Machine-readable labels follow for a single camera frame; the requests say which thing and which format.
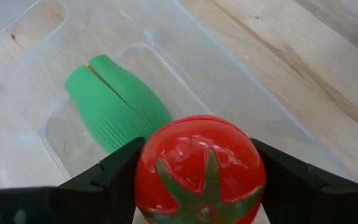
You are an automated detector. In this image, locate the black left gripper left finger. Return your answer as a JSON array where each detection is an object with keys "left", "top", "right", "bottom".
[{"left": 56, "top": 137, "right": 145, "bottom": 224}]

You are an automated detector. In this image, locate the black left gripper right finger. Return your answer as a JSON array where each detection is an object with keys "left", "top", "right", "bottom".
[{"left": 250, "top": 138, "right": 358, "bottom": 224}]

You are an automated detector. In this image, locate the green ribbed toy vegetable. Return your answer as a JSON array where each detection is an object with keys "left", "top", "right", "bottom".
[{"left": 64, "top": 54, "right": 172, "bottom": 155}]

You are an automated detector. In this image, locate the red toy tomato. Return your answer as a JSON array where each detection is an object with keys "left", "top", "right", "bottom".
[{"left": 134, "top": 114, "right": 267, "bottom": 224}]

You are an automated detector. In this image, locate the clear plastic tupperware container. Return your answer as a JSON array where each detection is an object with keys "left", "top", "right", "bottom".
[{"left": 0, "top": 0, "right": 358, "bottom": 224}]

